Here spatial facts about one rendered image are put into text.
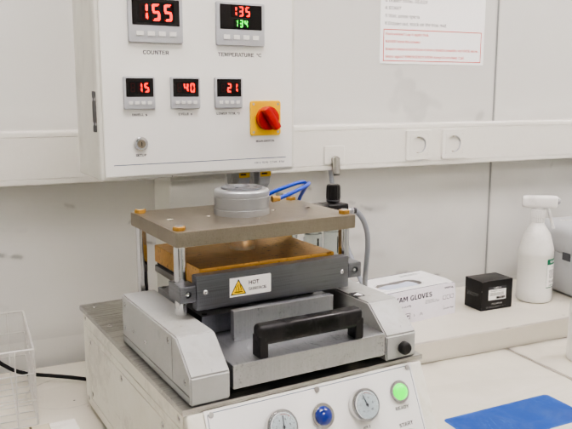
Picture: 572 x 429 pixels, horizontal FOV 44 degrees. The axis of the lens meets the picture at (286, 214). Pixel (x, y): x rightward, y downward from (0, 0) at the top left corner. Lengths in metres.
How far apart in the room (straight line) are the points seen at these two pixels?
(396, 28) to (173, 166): 0.77
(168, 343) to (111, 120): 0.36
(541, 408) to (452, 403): 0.15
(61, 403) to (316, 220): 0.59
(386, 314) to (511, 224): 1.02
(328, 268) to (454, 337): 0.56
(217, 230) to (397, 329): 0.27
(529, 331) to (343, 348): 0.76
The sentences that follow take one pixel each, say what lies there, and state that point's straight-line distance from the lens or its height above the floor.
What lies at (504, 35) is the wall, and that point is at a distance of 1.89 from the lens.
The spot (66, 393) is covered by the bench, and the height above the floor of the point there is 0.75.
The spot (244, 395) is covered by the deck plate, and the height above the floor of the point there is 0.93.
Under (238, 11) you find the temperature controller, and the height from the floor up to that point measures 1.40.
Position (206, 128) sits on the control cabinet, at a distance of 1.12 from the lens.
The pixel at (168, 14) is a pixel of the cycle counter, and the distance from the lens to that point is 1.09.
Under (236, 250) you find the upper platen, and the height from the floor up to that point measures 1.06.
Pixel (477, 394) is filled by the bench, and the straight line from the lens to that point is 1.34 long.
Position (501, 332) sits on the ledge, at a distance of 1.56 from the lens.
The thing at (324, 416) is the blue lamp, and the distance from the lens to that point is 0.89.
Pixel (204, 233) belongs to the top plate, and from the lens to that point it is 0.89.
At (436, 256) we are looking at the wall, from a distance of 1.81.
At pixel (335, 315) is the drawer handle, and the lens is 0.89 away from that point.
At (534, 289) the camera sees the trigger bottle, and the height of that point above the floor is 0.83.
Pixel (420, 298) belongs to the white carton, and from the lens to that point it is 1.55.
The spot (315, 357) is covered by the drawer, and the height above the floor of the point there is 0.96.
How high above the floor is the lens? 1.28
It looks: 10 degrees down
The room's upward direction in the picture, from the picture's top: straight up
